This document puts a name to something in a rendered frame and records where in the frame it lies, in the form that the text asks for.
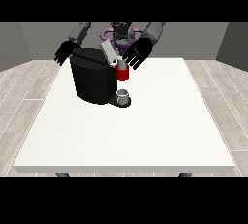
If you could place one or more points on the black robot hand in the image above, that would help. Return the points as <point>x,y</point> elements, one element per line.
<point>67,50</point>
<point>141,49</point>

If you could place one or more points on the small grey coffee pod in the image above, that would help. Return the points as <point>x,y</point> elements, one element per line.
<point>120,63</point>

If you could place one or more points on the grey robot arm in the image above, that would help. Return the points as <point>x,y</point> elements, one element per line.
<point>78,32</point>
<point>154,31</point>

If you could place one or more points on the pale grey machine lid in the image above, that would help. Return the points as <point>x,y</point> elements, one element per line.
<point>108,50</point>

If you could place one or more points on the black coffee machine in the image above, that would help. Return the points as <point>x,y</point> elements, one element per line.
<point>92,79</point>

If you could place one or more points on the grey robot trunk purple rings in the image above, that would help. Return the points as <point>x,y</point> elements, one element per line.
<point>122,34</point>

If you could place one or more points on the small grey cup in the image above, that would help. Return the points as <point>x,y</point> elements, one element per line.
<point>122,96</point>

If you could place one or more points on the dark table leg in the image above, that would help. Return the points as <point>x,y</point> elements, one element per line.
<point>62,174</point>

